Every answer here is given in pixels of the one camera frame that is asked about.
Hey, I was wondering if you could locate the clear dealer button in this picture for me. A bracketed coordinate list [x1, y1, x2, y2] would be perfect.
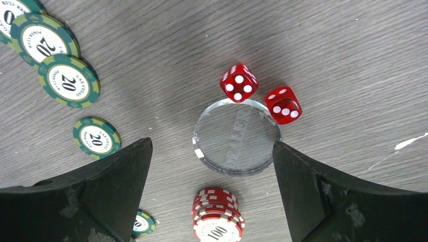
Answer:
[192, 98, 282, 177]

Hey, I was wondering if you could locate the red die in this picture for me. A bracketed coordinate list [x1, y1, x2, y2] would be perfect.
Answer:
[264, 86, 302, 125]
[219, 63, 259, 102]

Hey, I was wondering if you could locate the green 20 chip beside stack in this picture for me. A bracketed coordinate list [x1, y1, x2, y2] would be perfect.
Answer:
[132, 209, 156, 236]

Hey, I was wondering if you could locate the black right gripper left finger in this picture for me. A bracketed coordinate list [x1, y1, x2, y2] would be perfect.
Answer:
[1, 138, 153, 241]

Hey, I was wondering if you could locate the red 100 chip stack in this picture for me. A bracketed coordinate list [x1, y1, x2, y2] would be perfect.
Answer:
[192, 188, 245, 242]

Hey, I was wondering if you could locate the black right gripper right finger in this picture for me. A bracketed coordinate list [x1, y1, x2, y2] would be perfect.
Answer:
[273, 141, 427, 241]

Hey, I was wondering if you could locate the green 20 chip lone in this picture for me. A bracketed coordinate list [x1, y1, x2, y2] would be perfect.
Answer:
[73, 116, 122, 159]

